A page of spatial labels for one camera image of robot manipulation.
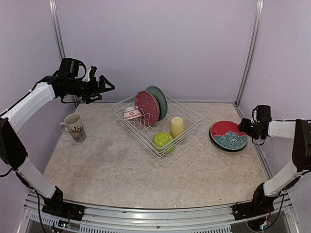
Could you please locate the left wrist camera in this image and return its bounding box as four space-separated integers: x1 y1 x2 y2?
82 66 97 82

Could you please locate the aluminium frame post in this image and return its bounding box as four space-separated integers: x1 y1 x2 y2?
48 0 80 107
235 0 264 107

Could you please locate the white wire dish rack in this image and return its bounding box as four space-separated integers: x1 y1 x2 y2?
112 94 203 158

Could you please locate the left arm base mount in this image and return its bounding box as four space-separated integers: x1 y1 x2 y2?
42 202 85 221

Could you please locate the teal green plate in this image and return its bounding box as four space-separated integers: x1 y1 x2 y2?
145 85 168 121

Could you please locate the white floral mug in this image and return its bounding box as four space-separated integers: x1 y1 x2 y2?
59 114 86 142

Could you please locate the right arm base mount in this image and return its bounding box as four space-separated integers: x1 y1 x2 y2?
232 201 274 220

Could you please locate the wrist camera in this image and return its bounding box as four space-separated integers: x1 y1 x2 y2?
252 105 272 123
82 66 97 82

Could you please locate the yellow mug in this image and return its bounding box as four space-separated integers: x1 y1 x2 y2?
170 116 186 138

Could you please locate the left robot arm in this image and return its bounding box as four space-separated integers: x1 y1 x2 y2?
0 75 115 216

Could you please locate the pink polka dot plate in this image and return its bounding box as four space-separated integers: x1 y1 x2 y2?
135 91 160 126

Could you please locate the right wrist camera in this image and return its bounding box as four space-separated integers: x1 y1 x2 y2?
252 105 272 123

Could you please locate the right aluminium frame post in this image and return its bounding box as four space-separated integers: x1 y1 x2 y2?
235 0 264 107

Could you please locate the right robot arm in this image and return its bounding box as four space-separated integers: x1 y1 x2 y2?
238 118 311 216

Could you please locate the lime green bowl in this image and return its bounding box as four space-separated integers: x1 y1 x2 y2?
152 132 174 153

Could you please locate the white bowl red pattern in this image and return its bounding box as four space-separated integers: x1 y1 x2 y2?
123 106 142 120

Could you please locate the front aluminium rail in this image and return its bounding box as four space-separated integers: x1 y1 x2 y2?
16 191 299 233

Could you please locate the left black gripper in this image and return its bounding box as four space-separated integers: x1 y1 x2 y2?
63 74 115 104

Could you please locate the left aluminium frame post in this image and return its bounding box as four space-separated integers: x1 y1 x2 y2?
48 0 80 107

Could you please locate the black striped rim plate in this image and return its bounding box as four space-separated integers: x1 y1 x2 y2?
209 127 248 152

